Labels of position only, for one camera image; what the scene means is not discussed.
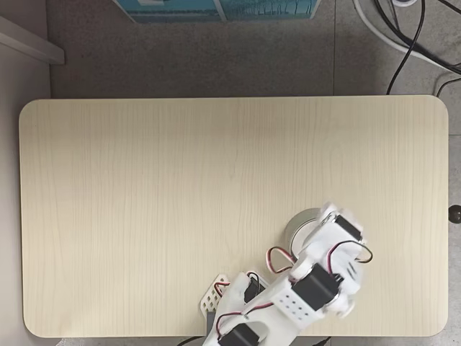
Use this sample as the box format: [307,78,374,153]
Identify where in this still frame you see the blue printed box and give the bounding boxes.
[112,0,322,24]

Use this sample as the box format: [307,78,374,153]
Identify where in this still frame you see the white shelf board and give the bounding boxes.
[0,15,66,66]

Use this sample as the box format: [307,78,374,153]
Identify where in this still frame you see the metal cup with handle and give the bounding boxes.
[285,207,326,263]

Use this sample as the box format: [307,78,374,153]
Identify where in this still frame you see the short black cable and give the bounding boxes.
[437,76,461,99]

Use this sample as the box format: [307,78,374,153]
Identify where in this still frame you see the long black cable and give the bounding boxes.
[387,0,423,96]

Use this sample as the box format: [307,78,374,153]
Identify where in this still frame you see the thin black cable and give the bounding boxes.
[373,0,461,71]

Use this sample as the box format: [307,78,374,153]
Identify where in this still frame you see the thick white cable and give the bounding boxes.
[352,0,461,75]

